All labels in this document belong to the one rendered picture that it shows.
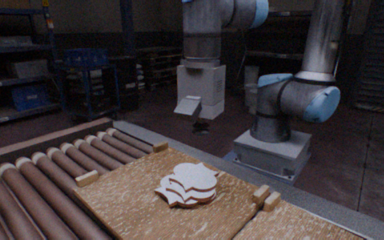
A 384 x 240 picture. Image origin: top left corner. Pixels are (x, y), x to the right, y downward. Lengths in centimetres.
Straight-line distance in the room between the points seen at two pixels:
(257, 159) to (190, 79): 47
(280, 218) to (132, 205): 35
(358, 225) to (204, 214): 36
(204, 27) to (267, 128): 52
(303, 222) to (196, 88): 38
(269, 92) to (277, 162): 24
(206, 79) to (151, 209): 34
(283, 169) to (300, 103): 23
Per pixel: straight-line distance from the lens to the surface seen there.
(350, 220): 73
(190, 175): 66
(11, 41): 441
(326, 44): 80
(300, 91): 79
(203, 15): 48
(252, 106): 411
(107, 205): 67
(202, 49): 48
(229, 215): 61
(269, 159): 87
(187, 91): 51
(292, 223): 63
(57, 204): 76
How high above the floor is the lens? 134
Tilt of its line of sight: 21 degrees down
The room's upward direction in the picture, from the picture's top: straight up
